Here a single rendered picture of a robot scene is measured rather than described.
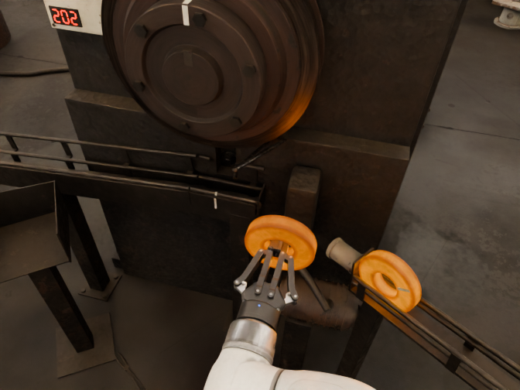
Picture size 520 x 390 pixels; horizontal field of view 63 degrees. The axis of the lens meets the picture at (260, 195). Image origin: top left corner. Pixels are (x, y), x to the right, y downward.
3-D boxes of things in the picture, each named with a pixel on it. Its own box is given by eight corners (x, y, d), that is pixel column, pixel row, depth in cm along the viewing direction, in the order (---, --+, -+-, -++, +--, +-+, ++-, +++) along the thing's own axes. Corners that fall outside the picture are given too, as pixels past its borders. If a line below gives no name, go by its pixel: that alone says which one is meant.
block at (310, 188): (288, 220, 131) (294, 160, 114) (313, 225, 130) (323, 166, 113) (280, 246, 124) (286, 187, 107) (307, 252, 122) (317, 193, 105)
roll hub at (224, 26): (147, 113, 98) (122, -15, 78) (265, 134, 93) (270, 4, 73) (136, 127, 94) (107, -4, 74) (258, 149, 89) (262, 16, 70)
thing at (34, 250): (41, 333, 162) (-52, 202, 111) (111, 312, 169) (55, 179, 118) (42, 384, 148) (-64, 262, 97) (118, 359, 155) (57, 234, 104)
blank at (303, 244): (244, 208, 88) (239, 220, 86) (318, 220, 84) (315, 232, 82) (251, 252, 99) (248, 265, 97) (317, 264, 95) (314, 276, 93)
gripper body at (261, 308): (233, 331, 80) (247, 289, 86) (276, 343, 78) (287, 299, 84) (231, 313, 74) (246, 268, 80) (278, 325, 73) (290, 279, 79)
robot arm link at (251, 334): (271, 375, 75) (278, 343, 79) (272, 355, 68) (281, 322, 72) (222, 361, 77) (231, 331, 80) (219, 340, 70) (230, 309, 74)
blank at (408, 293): (378, 298, 108) (369, 306, 107) (358, 245, 105) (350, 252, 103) (431, 313, 95) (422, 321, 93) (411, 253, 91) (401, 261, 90)
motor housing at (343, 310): (275, 344, 161) (285, 261, 123) (333, 360, 157) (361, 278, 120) (268, 378, 152) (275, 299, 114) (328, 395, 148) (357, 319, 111)
